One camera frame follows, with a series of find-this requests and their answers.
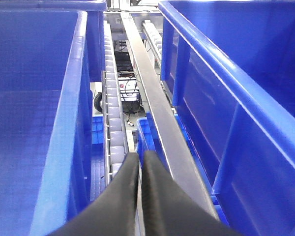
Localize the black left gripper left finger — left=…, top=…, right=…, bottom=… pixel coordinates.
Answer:
left=49, top=152, right=139, bottom=236

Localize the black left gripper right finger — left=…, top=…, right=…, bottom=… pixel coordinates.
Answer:
left=142, top=150, right=239, bottom=236

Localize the steel shelf divider bar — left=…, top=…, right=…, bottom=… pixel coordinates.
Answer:
left=120, top=12, right=219, bottom=219

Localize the blue bin lower shelf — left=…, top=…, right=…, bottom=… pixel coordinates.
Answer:
left=89, top=115, right=229, bottom=226

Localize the white roller track left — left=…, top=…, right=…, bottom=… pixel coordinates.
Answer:
left=102, top=21, right=129, bottom=186

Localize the white roller track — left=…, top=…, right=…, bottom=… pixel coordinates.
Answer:
left=142, top=20, right=162, bottom=67
left=102, top=21, right=129, bottom=186

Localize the blue bin at right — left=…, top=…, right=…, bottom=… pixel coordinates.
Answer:
left=159, top=0, right=295, bottom=236

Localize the large blue plastic bin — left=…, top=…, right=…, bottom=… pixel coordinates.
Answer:
left=0, top=0, right=107, bottom=236

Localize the white roller track right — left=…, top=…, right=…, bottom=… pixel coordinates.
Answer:
left=142, top=20, right=162, bottom=67

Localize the black electronics box with cables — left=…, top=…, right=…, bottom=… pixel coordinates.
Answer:
left=113, top=40, right=144, bottom=127

